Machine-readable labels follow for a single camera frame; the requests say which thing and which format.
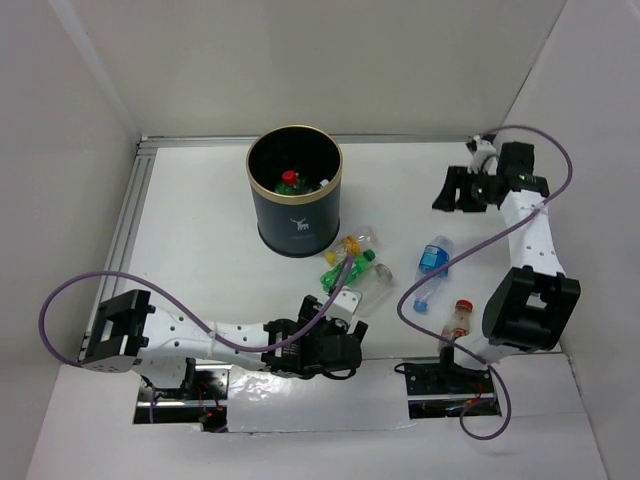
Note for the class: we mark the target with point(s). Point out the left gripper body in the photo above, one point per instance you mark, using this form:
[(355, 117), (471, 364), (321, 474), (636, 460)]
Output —
[(331, 326)]

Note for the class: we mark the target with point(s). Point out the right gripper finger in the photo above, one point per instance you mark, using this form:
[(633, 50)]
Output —
[(466, 202), (446, 200)]

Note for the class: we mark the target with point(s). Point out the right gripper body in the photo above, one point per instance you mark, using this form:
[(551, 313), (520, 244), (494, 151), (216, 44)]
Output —
[(481, 191)]

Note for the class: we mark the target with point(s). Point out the blue label water bottle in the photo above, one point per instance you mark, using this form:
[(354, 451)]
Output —
[(435, 254)]

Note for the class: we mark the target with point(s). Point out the red label water bottle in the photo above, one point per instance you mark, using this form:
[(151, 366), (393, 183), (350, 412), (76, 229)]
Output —
[(290, 177)]

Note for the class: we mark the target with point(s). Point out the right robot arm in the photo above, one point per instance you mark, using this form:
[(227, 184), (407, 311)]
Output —
[(531, 306)]

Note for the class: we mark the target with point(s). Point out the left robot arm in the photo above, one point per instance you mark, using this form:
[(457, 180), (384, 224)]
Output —
[(128, 333)]

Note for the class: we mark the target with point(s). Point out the dark green round bin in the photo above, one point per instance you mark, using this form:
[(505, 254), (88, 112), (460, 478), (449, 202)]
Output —
[(295, 175)]

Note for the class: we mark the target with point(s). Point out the clear plastic jar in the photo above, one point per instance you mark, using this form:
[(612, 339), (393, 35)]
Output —
[(374, 286)]

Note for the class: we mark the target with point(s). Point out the green bottle with cap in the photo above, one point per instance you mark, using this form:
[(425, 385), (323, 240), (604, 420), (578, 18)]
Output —
[(359, 265)]

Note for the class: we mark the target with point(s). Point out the small yellow cap bottle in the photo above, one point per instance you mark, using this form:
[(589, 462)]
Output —
[(356, 243)]

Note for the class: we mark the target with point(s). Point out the red cap drink bottle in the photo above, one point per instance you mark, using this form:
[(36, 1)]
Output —
[(458, 324)]

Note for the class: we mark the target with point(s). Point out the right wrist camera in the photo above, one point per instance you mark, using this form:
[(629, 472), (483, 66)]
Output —
[(483, 154)]

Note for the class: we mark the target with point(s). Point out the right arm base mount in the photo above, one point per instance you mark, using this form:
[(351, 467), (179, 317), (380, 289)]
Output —
[(438, 388)]

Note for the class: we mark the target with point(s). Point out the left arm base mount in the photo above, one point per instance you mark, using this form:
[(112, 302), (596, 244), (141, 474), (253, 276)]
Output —
[(201, 400)]

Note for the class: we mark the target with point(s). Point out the aluminium frame rail left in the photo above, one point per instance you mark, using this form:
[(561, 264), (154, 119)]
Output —
[(127, 225)]

